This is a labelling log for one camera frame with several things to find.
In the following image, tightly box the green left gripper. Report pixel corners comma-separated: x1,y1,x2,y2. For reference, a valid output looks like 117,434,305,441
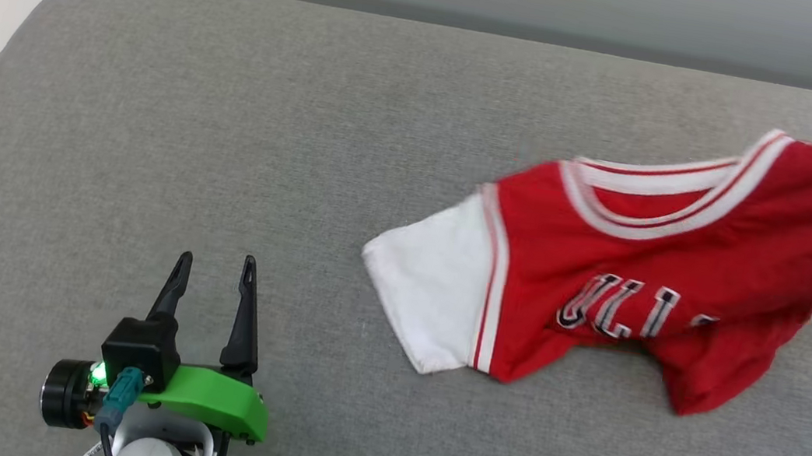
131,243,290,446

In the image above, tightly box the red white basketball jersey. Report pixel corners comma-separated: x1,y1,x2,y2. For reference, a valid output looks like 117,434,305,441
346,78,812,433

